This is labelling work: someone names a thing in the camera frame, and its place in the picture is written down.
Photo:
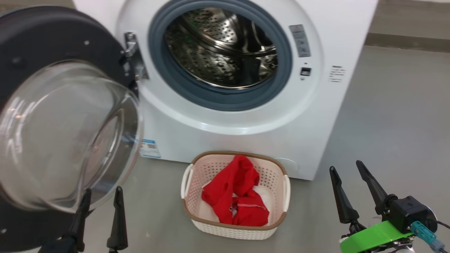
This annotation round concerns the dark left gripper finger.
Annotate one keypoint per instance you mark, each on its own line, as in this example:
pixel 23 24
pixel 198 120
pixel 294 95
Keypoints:
pixel 81 221
pixel 118 225

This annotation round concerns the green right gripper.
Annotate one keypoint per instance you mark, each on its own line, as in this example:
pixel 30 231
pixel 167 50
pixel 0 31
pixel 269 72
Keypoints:
pixel 372 239

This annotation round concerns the red garment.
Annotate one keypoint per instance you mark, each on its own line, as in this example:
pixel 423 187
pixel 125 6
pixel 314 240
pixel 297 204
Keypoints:
pixel 228 189

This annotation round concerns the black round glass washer door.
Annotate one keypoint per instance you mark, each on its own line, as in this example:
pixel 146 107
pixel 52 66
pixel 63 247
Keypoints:
pixel 45 42

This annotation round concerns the white front-load washing machine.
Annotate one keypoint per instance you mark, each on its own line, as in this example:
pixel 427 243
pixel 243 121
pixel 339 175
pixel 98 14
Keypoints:
pixel 316 123

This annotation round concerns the cream basket with brown rim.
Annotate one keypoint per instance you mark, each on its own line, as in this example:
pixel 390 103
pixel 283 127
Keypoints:
pixel 207 168

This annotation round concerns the blue energy label sticker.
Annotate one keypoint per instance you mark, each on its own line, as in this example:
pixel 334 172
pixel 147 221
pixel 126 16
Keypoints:
pixel 150 149

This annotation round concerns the grey warning sticker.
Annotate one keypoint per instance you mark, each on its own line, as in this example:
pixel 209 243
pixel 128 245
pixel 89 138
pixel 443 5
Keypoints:
pixel 300 41

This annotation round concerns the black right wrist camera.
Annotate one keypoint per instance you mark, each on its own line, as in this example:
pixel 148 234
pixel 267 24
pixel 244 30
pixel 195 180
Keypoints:
pixel 409 211

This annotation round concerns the teal right camera connector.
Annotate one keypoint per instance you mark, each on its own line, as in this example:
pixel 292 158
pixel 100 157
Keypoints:
pixel 423 232

